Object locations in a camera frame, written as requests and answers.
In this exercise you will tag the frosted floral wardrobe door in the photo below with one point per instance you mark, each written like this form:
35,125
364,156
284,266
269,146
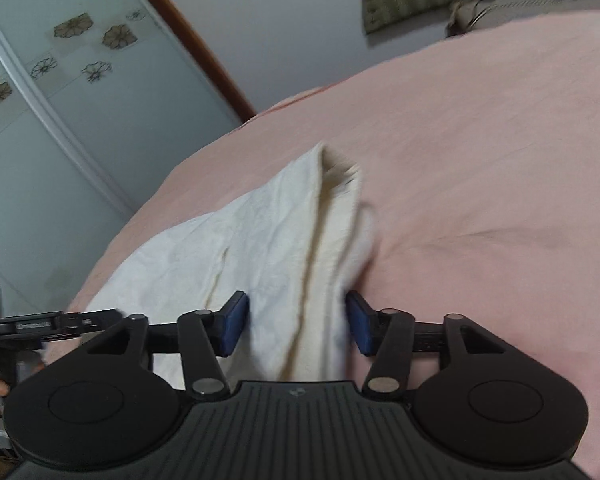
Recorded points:
112,87

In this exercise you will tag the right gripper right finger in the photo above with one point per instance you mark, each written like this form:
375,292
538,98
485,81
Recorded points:
393,338

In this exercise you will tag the pink bed blanket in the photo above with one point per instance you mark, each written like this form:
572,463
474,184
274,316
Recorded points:
481,157

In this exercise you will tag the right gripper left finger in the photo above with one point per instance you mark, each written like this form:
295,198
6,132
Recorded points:
122,358

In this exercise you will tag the brown wardrobe frame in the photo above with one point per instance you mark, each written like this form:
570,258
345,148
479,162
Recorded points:
204,58

